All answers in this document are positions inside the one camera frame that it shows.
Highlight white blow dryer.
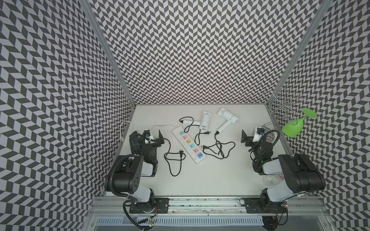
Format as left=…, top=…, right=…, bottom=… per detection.
left=216, top=108, right=240, bottom=133
left=180, top=111, right=212, bottom=131

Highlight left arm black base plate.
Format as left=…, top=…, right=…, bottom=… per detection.
left=129, top=197, right=169, bottom=214

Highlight aluminium front rail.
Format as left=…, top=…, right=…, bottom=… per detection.
left=89, top=195, right=329, bottom=217

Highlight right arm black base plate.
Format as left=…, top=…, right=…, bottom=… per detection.
left=243, top=197, right=287, bottom=215

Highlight dryer black cord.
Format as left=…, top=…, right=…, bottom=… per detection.
left=201, top=131, right=236, bottom=160
left=179, top=116, right=212, bottom=146

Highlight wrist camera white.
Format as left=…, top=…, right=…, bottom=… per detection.
left=252, top=127, right=265, bottom=142
left=143, top=130, right=154, bottom=142

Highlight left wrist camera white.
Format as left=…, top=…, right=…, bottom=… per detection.
left=143, top=130, right=154, bottom=142

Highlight white cable at wall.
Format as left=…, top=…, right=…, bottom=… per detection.
left=119, top=120, right=135, bottom=142

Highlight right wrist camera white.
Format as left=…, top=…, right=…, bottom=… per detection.
left=252, top=127, right=265, bottom=142

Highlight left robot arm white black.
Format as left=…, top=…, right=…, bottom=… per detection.
left=105, top=130, right=164, bottom=213

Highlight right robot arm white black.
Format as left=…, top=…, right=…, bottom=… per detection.
left=241, top=128, right=326, bottom=213

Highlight clear drinking glass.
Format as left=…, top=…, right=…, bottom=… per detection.
left=262, top=174, right=285, bottom=187

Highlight green plastic wine glass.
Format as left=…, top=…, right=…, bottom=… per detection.
left=282, top=108, right=318, bottom=138

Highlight white power strip colourful sockets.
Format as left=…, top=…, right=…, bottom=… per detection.
left=172, top=127, right=206, bottom=164

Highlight metal wire glass rack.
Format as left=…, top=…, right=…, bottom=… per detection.
left=266, top=87, right=303, bottom=120

